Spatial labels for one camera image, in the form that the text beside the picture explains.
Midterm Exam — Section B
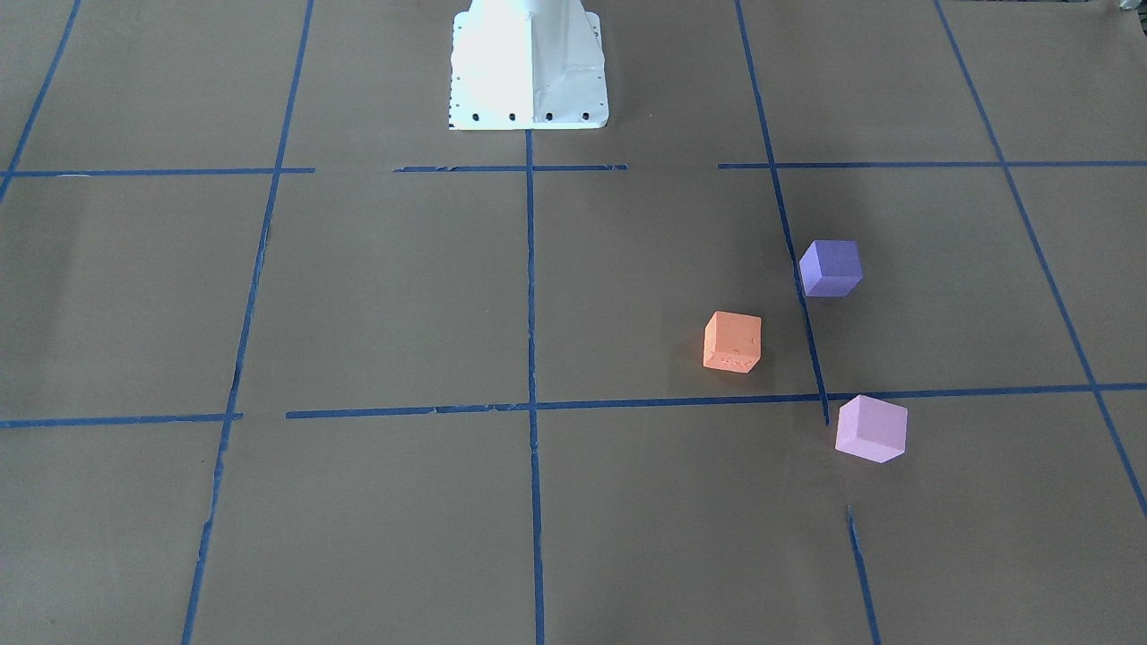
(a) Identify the orange foam block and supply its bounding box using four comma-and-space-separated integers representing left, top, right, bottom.
702, 311, 763, 373

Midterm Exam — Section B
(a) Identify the purple foam block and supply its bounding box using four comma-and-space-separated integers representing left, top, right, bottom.
798, 240, 864, 297

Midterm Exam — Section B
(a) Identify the pink foam block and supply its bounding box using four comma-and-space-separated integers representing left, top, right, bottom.
834, 395, 910, 464

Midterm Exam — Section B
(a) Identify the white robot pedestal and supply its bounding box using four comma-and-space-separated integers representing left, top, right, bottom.
448, 1, 610, 131

